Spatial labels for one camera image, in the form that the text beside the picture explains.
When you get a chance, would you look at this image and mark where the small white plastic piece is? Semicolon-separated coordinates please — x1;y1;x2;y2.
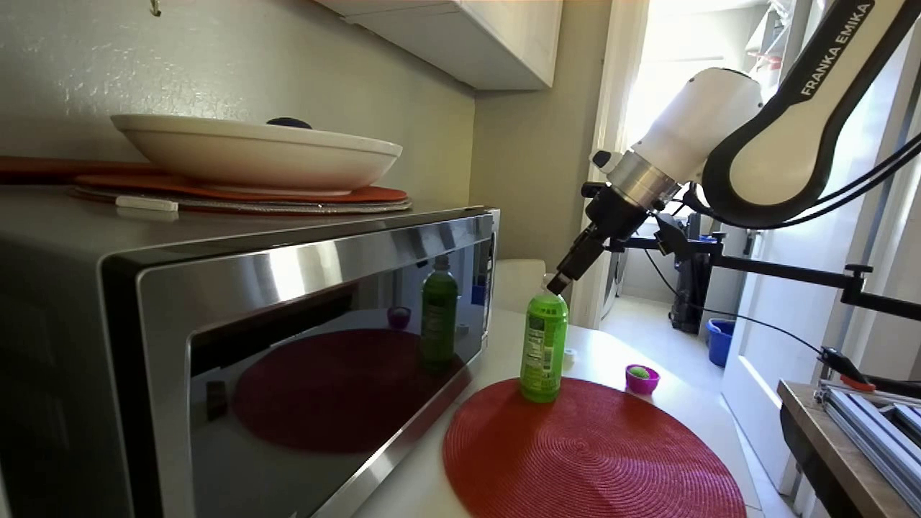
113;192;180;225

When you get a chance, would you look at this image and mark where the white shallow bowl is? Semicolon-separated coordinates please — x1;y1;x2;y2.
108;111;406;192

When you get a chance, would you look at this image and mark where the stack of books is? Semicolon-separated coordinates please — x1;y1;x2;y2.
814;376;921;511

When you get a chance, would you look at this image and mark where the white wall cabinet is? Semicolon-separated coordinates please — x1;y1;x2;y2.
313;0;568;95

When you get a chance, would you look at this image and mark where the red placemat under bowl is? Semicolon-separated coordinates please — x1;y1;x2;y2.
0;156;415;215

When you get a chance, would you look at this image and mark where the small pink cup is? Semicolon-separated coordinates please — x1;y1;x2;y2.
624;362;663;396

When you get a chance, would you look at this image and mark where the thin black cable with plug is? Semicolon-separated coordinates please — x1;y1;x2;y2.
709;308;878;392

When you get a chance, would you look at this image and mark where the white door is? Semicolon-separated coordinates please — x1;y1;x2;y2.
719;38;921;484

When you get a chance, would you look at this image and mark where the beige curtain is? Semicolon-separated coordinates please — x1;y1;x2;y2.
570;0;657;329

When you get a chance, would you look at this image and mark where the green tea bottle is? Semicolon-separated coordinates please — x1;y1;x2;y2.
517;291;572;405

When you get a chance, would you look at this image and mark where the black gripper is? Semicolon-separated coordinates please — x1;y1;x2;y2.
543;177;652;295

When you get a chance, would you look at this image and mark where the wooden side table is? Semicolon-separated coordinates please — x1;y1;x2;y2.
775;379;921;518

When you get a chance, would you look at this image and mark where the blue bucket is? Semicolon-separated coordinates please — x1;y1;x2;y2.
706;316;736;370

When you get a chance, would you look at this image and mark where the large red round placemat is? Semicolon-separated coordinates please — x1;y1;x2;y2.
439;373;747;518

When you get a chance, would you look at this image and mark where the stainless steel microwave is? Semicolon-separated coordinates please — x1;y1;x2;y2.
0;185;503;518

